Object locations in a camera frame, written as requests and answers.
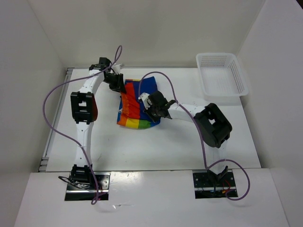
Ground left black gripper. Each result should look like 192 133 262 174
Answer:
102 72 126 94

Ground rainbow striped shorts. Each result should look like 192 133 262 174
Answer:
116 77 160 129

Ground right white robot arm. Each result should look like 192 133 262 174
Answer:
139 91 232 186

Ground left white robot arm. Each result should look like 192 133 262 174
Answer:
70 57 126 189

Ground white plastic basket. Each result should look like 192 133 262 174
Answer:
196 52 249 103

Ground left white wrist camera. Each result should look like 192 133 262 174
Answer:
111 63 125 74

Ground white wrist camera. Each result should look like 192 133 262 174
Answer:
138 93 152 110
111 63 125 74

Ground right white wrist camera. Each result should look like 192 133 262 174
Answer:
138 93 152 110

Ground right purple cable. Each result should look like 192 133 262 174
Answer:
138 71 251 201

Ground purple cable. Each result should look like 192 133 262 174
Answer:
138 71 251 201
42 45 123 205

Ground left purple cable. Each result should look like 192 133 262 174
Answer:
42 45 123 205

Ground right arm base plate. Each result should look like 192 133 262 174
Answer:
192 170 238 199

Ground aluminium table edge rail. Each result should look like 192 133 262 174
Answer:
38 68 74 173

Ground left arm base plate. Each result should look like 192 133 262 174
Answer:
62 172 110 201

